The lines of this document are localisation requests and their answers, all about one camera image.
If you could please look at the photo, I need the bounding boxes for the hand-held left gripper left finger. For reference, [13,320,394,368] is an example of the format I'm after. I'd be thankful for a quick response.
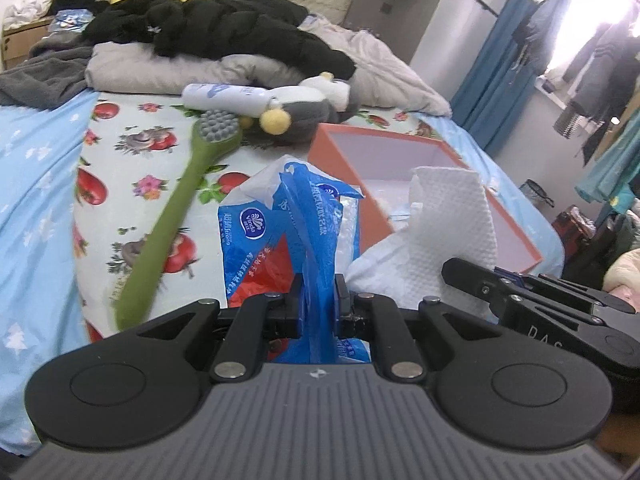
[135,272,306,381]

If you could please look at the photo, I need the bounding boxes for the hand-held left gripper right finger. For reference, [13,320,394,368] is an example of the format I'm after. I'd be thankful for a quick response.
[334,273,501,381]

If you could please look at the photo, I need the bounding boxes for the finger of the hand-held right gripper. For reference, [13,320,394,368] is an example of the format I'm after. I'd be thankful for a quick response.
[492,267,628,317]
[441,257,516,319]

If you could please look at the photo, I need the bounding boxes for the white embossed tissue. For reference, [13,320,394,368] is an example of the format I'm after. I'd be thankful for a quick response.
[345,166,498,318]

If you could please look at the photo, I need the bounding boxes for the blue tissue packet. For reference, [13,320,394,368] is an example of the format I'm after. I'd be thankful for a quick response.
[217,155,373,366]

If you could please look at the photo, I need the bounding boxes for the orange cardboard box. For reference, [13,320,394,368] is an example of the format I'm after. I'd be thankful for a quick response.
[307,123,543,273]

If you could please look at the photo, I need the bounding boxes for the red and black bag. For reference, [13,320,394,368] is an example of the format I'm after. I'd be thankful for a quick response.
[552,205,596,256]

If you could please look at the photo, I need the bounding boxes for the cream fluffy blanket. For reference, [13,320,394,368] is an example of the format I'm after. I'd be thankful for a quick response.
[602,249,640,291]

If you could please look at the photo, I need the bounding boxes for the pink padded quilt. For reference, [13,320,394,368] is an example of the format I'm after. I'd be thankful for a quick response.
[605,285,640,314]

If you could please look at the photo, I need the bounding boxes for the teal hanging garment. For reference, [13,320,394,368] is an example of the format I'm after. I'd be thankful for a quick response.
[575,110,640,216]

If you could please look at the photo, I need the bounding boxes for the striped hanging garment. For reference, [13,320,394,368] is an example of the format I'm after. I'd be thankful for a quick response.
[552,102,581,141]

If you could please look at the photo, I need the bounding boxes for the blue curtain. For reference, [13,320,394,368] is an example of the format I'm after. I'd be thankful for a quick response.
[450,0,571,158]

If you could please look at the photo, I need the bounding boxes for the grey penguin plush toy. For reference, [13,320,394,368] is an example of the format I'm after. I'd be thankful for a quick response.
[245,72,361,148]

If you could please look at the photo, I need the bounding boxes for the floral fruit print sheet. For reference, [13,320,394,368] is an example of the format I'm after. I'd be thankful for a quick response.
[72,91,451,346]

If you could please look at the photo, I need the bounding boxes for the grey hanging coat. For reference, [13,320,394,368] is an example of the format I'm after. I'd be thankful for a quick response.
[560,25,640,126]

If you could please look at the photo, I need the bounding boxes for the beige duvet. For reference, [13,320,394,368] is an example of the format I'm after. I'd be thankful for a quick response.
[300,15,453,116]

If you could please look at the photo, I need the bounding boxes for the white spray bottle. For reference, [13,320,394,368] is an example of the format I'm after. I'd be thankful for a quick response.
[181,82,281,116]

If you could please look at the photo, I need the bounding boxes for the dark hanging garment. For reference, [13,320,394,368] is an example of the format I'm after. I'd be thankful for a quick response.
[510,0,576,81]

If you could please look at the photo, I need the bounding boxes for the black puffer jacket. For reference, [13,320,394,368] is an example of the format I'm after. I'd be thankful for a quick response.
[82,0,357,81]

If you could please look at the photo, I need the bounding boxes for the dark grey fleece blanket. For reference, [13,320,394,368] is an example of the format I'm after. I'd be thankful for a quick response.
[0,35,96,111]

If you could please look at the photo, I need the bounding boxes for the blue patterned packet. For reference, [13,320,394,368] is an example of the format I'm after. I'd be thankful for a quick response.
[50,9,96,33]

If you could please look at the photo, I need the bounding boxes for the white crumpled clothes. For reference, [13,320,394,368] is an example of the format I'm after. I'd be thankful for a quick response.
[2,0,53,28]

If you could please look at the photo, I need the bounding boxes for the black wire basket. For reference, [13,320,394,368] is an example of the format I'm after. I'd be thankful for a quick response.
[519,179,556,209]

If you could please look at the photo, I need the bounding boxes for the green long-handled bath brush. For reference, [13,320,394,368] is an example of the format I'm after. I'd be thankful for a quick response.
[115,110,244,333]

